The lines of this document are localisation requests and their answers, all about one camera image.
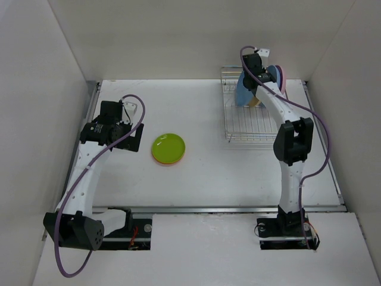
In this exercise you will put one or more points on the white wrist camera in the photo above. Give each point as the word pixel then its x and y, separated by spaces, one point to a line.
pixel 128 112
pixel 263 53

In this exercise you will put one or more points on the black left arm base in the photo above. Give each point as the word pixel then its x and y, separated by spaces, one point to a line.
pixel 136 237

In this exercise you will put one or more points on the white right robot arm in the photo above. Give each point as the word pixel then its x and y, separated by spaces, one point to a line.
pixel 294 135

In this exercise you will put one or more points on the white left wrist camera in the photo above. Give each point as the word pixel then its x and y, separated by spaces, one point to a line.
pixel 128 112

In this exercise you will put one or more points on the orange plate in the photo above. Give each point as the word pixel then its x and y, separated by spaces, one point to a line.
pixel 168 163

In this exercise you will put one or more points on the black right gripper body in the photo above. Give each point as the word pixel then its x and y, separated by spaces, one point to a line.
pixel 263 69

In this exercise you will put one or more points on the silver wire dish rack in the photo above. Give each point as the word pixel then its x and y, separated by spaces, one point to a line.
pixel 244 125

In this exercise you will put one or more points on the aluminium table rail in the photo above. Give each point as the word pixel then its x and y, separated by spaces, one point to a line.
pixel 215 175

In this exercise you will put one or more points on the pink plate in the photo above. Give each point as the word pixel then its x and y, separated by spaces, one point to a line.
pixel 282 85

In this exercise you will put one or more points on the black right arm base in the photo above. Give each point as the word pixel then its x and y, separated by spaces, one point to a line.
pixel 273 237

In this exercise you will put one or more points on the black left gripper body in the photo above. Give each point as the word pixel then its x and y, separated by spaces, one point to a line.
pixel 125 128

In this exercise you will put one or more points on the green plate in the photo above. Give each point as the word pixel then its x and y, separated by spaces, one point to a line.
pixel 168 147

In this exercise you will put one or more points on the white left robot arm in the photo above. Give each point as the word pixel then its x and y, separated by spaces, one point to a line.
pixel 79 228

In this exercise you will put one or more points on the beige plate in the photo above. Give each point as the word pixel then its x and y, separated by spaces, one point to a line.
pixel 254 102

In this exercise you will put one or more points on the light blue plate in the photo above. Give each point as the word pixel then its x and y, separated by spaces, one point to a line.
pixel 242 95

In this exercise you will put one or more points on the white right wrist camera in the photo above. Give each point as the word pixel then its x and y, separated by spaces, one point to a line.
pixel 263 53

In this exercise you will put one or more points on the purple plate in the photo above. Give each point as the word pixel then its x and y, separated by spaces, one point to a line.
pixel 278 76

